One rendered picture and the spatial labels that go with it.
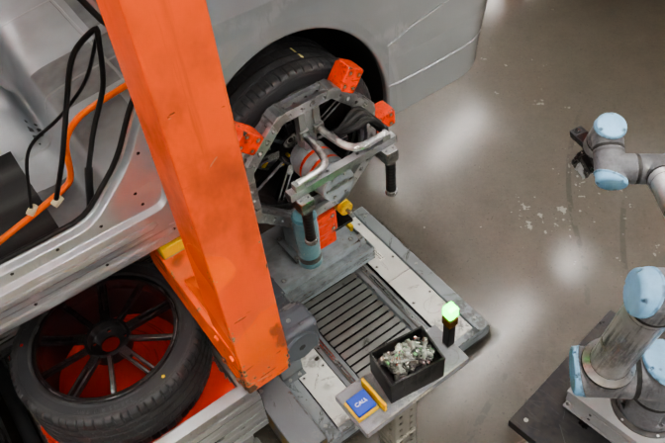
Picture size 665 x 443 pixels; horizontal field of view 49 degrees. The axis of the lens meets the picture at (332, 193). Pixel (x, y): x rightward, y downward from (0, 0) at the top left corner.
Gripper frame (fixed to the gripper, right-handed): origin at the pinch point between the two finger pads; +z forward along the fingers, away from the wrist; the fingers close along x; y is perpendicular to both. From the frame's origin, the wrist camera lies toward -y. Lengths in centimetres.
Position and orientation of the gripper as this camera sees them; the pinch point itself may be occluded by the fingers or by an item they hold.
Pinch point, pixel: (578, 166)
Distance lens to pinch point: 264.4
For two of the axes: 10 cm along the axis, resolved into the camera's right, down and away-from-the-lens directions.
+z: 0.8, 3.5, 9.3
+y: 3.8, 8.5, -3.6
